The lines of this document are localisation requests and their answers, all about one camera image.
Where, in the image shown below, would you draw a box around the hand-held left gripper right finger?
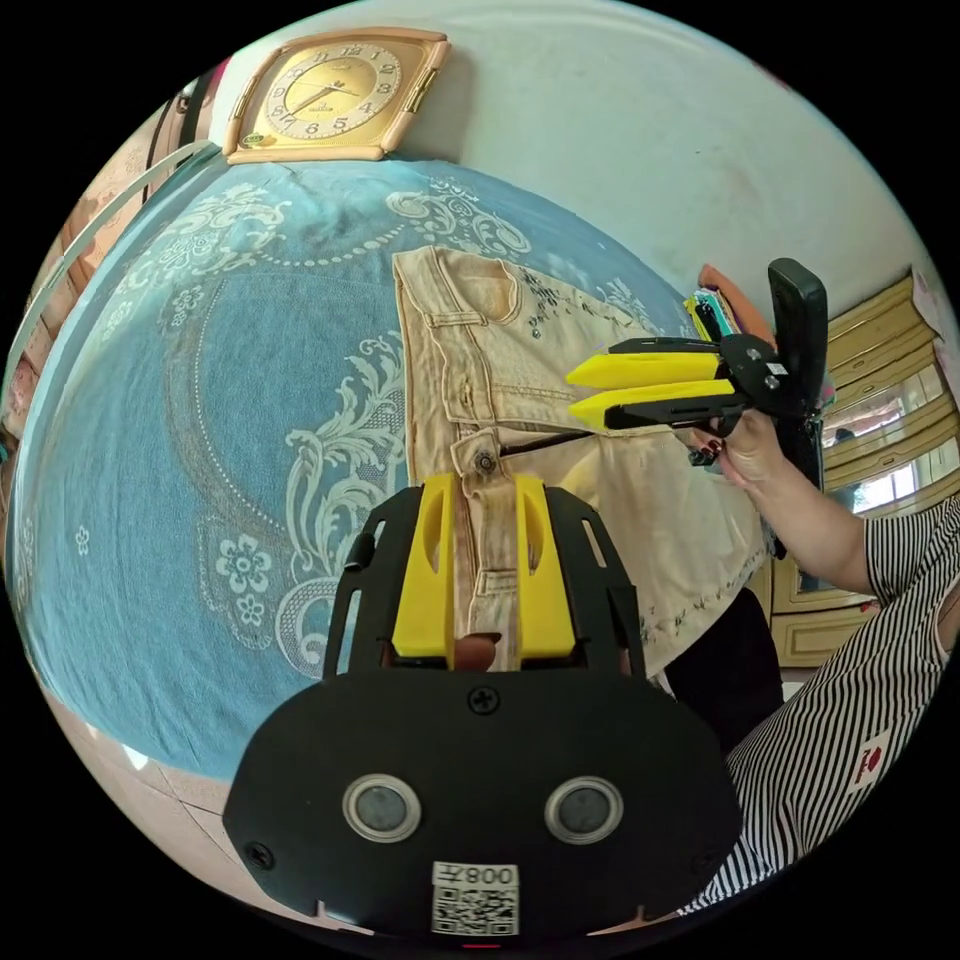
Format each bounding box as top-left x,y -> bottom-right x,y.
512,473 -> 580,652

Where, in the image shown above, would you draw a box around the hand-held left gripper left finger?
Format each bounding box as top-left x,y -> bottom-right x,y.
391,472 -> 457,651

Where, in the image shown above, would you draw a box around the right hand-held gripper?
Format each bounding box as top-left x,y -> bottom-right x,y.
565,332 -> 784,453

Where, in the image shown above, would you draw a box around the yellow jeans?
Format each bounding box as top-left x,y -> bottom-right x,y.
390,246 -> 772,678

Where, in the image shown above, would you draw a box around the person's right forearm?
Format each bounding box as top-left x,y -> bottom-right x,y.
738,466 -> 876,601

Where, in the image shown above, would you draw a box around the person's left hand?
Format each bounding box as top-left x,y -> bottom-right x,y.
457,632 -> 503,673

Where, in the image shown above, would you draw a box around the person's right hand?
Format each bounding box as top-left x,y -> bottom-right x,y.
688,409 -> 790,513

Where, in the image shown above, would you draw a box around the pile of clothes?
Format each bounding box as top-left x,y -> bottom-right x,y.
683,263 -> 778,348

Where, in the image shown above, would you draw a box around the yellow cupboard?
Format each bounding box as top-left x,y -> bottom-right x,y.
749,268 -> 960,670

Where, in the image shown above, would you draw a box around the bed with blue printed sheet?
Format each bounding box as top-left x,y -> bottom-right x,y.
2,152 -> 725,783

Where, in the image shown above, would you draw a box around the person's body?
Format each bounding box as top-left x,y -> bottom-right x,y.
662,494 -> 960,921

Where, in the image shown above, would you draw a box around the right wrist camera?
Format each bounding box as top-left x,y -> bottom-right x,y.
767,257 -> 831,423

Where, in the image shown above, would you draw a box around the square gold wall clock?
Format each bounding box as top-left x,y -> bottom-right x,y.
222,30 -> 454,166

